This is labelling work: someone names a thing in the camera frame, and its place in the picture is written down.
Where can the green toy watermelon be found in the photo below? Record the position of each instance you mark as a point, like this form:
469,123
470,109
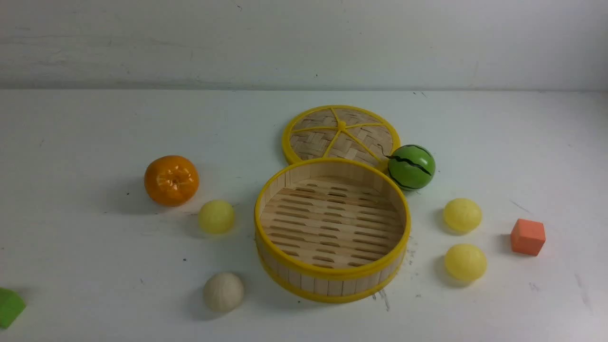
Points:
411,167

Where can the white toy bun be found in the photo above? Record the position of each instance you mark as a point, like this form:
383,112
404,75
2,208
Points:
223,292

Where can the yellow toy bun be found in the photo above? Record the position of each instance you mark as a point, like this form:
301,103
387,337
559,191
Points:
465,262
216,217
462,215

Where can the orange foam cube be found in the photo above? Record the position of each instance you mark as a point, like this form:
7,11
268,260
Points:
527,237

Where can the orange toy tangerine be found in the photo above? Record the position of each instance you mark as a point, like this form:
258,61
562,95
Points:
171,180

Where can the green foam block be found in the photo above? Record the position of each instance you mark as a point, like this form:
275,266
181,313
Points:
11,306

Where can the woven bamboo steamer lid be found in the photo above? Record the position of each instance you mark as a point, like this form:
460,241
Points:
340,131

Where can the yellow-rimmed bamboo steamer tray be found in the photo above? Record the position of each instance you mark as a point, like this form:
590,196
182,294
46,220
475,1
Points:
331,230

